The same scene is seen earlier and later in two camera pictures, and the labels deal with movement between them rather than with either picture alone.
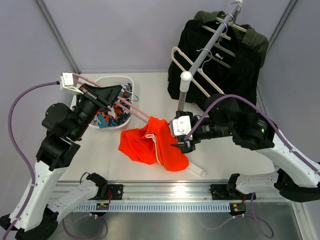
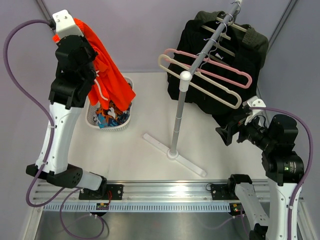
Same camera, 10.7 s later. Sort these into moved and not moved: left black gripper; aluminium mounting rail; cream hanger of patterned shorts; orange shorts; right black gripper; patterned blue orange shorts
Moved: right black gripper; orange shorts; left black gripper; cream hanger of patterned shorts
Not moved: patterned blue orange shorts; aluminium mounting rail
